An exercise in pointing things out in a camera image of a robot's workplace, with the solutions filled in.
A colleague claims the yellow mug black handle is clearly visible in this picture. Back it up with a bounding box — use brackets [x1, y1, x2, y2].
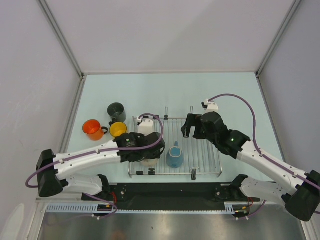
[109, 122, 128, 138]

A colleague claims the cream floral mug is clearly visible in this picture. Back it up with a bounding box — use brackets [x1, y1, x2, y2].
[140, 158, 159, 168]

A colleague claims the dark green mug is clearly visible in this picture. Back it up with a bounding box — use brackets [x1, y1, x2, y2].
[106, 102, 127, 126]

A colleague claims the orange mug black handle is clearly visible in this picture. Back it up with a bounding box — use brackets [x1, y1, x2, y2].
[82, 119, 109, 141]

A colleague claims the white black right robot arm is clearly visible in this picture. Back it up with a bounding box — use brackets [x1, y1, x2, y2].
[181, 111, 320, 222]

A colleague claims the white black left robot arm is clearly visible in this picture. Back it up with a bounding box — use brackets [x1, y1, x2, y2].
[36, 132, 166, 200]

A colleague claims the black front rack knob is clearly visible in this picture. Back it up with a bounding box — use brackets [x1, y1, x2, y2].
[148, 168, 156, 176]

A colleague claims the black front rack hook clip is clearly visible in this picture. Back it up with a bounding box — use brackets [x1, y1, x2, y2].
[190, 166, 198, 181]

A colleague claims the blue mug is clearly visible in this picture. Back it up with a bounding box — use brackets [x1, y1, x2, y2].
[165, 141, 184, 169]

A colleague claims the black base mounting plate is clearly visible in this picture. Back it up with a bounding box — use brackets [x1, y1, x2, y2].
[96, 183, 260, 209]

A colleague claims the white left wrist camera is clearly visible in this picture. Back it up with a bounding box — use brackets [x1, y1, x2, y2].
[136, 118, 154, 136]

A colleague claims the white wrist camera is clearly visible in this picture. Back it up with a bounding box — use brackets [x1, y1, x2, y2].
[136, 118, 154, 136]
[201, 99, 219, 114]

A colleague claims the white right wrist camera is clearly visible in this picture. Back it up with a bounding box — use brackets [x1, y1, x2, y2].
[201, 99, 219, 114]

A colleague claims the metal wire dish rack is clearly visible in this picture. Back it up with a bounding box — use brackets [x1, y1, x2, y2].
[128, 117, 222, 177]

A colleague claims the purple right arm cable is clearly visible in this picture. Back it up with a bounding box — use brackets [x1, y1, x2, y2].
[207, 93, 320, 220]

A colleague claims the white slotted cable duct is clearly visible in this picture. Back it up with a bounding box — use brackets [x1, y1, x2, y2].
[45, 202, 249, 215]

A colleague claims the aluminium frame post left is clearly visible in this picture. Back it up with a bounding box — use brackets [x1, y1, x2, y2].
[36, 0, 84, 79]

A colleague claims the aluminium frame post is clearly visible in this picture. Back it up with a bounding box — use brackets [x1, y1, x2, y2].
[255, 0, 303, 77]
[36, 0, 84, 79]

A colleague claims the aluminium frame post right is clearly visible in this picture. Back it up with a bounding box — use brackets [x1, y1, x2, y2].
[255, 0, 303, 77]

